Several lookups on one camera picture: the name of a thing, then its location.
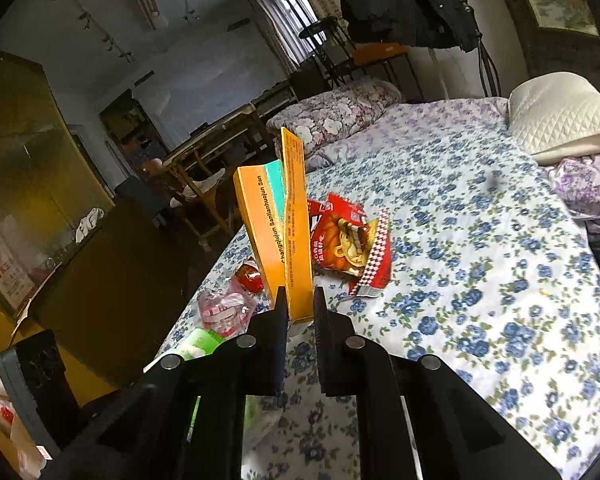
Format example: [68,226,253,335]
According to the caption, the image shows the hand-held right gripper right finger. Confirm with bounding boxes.
[312,286,563,480]

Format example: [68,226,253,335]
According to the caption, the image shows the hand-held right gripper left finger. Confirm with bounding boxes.
[40,285,288,480]

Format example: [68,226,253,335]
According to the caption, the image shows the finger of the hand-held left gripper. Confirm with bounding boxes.
[0,331,83,456]

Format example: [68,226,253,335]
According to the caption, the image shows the small red packet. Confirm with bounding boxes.
[235,257,266,293]

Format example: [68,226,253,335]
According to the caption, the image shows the pink clear wrapper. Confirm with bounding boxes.
[197,277,261,337]

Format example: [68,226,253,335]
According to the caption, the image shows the green white wrapper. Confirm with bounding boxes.
[172,327,281,461]

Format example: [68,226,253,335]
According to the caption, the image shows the red snack packet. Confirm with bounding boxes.
[307,192,393,301]

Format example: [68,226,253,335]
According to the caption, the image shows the orange cardboard box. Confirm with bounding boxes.
[232,127,315,325]

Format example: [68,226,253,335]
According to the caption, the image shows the clear bag with red items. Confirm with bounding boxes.
[0,390,46,476]

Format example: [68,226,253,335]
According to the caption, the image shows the blue floral tablecloth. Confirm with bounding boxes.
[150,147,600,480]

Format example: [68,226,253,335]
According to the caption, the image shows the white crumpled cloth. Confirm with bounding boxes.
[75,207,105,243]

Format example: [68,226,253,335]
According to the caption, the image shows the folded purple floral quilt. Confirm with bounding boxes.
[266,79,403,156]

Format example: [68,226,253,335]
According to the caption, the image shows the long wooden table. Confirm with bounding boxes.
[250,80,301,116]

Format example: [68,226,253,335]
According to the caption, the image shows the yellow glass display cabinet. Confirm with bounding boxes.
[0,47,191,391]

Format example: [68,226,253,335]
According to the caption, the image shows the purple floral bed sheet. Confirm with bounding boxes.
[305,96,511,171]

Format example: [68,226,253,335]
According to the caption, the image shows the dark low cabinet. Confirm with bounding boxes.
[292,62,331,98]

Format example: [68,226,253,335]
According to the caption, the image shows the dark shelf cabinet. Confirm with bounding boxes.
[99,90,171,171]

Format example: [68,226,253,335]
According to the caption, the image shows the orange board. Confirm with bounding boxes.
[352,42,411,67]

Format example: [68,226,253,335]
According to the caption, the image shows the dark spindle chair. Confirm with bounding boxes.
[299,16,358,88]

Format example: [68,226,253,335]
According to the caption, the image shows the purple crumpled cloth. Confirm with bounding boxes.
[545,147,600,233]

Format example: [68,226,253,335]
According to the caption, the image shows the window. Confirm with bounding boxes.
[262,0,321,68]

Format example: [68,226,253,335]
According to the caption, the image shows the white quilted pillow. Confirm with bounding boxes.
[507,71,600,166]

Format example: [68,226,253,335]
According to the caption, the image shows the black puffer jacket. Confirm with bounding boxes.
[327,0,481,53]

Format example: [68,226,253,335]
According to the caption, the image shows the fluorescent ceiling light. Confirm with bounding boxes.
[127,0,161,31]

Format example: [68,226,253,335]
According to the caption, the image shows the red wall poster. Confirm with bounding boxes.
[0,230,36,311]

